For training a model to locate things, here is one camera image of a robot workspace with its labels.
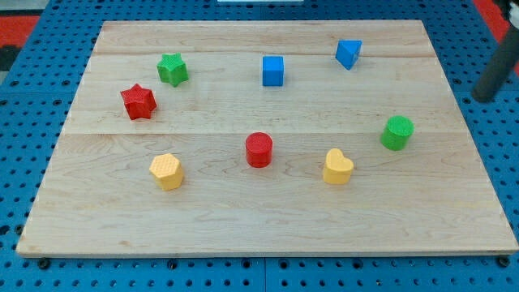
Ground yellow heart block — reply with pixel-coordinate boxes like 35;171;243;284
323;148;354;184

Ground red cylinder block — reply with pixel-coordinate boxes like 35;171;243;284
245;132;273;168

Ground wooden board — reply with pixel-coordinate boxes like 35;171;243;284
17;20;518;258

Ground blue cube block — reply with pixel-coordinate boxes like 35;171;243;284
262;56;285;87

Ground yellow hexagon block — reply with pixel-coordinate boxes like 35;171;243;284
149;153;184;191

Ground green star block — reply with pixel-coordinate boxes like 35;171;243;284
157;53;189;88

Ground red star block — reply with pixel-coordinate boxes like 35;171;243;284
120;84;157;120

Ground blue triangle block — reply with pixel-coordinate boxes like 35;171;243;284
335;40;362;71

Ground green cylinder block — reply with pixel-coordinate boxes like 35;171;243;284
380;115;414;151

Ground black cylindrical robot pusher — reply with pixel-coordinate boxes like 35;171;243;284
471;24;518;103

